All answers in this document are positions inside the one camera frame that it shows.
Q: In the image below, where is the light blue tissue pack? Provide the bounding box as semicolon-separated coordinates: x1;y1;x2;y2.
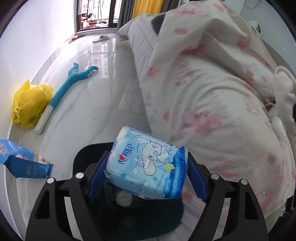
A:
105;126;188;199

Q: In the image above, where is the dark green trash bin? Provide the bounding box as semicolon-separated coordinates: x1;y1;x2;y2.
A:
72;142;186;240

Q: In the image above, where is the crumpled tissue in bin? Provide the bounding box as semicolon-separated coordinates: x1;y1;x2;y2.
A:
115;190;133;207

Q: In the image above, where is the blue snack bag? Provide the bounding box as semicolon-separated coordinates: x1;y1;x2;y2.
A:
0;140;53;179

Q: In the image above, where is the yellow plastic bag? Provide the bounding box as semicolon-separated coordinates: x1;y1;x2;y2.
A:
11;80;54;128

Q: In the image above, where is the blue plush toy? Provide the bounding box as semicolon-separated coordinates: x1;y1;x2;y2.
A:
35;63;98;135

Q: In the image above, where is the pink floral bed quilt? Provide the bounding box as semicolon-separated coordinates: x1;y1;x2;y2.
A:
116;0;296;219

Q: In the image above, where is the cream plush toy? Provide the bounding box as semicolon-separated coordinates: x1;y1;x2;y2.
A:
266;66;295;141

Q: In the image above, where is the beige slipper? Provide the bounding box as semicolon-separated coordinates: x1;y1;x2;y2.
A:
92;35;110;43

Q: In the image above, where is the yellow curtain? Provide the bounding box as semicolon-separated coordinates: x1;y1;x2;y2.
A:
132;0;164;19

